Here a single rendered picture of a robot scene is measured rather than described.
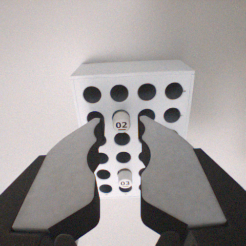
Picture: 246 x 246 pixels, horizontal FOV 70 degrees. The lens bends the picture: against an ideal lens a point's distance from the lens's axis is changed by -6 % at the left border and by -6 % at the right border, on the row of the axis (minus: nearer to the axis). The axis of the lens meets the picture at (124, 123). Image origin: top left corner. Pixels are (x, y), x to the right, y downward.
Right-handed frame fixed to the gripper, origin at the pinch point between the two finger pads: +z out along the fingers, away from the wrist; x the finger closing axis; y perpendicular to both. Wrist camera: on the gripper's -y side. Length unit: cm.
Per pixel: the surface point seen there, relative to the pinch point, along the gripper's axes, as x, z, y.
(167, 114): 3.8, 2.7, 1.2
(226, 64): 9.4, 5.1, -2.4
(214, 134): 9.5, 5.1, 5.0
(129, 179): 0.4, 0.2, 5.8
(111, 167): -1.1, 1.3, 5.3
